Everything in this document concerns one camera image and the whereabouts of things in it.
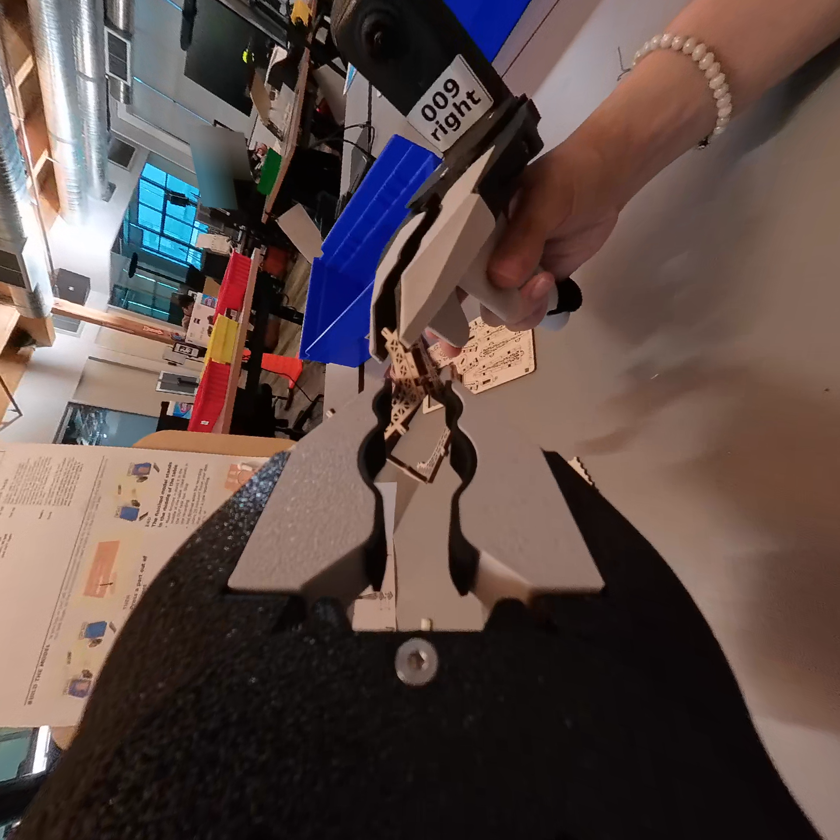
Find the large printed instruction sheet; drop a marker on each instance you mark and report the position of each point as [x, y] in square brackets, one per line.
[65, 558]

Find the pale wooden display board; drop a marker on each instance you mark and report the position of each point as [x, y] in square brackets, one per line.
[197, 439]

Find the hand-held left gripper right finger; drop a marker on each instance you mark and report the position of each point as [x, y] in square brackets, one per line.
[525, 525]

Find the silver ventilation duct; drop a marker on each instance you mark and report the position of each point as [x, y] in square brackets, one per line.
[19, 216]
[72, 98]

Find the person's right hand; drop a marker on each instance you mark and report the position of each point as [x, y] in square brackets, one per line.
[577, 197]

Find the grey desk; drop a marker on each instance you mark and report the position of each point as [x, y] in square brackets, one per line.
[689, 459]

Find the large glass window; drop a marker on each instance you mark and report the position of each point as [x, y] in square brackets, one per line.
[164, 210]

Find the black monitor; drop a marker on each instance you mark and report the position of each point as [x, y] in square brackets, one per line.
[223, 46]

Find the toothed square wooden plate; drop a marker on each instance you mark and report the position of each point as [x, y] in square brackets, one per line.
[583, 469]

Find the person's right forearm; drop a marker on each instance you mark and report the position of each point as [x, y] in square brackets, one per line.
[774, 39]

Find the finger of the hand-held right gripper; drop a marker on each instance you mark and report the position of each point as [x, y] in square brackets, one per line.
[446, 249]
[387, 289]

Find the wooden lattice tower model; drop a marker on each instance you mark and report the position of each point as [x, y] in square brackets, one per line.
[401, 401]

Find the wooden laser-cut parts sheet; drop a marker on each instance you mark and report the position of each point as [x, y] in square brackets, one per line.
[499, 358]

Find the orange cone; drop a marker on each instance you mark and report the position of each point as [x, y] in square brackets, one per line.
[279, 371]

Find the green box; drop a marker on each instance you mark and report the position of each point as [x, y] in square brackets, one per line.
[270, 170]

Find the black speaker box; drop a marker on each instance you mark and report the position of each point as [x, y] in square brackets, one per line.
[72, 283]

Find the blue plastic bin white label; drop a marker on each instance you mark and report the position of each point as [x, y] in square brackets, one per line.
[354, 275]

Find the red plastic bin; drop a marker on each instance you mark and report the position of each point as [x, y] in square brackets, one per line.
[210, 397]
[237, 282]

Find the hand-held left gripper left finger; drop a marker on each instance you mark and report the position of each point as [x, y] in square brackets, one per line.
[308, 525]

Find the yellow plastic bin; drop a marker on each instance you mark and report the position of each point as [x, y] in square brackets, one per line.
[223, 340]

